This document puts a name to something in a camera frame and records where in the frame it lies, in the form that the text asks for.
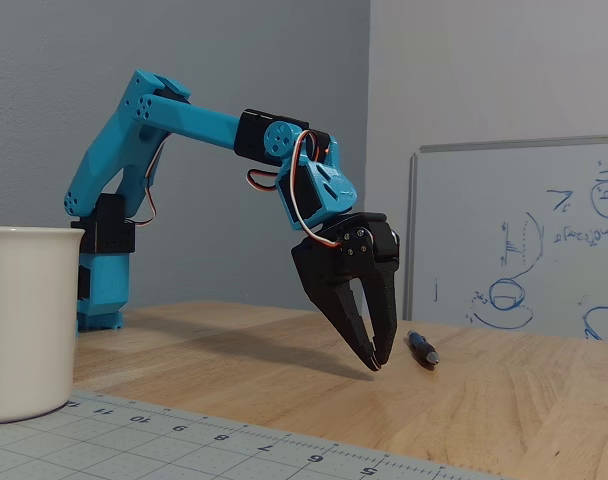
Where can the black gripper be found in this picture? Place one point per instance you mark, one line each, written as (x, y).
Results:
(320, 265)

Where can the blue pen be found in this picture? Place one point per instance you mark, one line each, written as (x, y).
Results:
(424, 347)

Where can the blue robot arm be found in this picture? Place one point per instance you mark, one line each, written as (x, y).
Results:
(199, 122)

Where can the whiteboard with blue drawings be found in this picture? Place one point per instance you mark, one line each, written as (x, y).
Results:
(484, 210)

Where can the grey cutting mat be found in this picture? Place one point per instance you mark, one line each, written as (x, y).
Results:
(134, 445)

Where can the grey backdrop panel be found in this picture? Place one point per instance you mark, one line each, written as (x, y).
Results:
(234, 60)

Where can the white ceramic mug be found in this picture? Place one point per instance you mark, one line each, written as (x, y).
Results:
(29, 320)

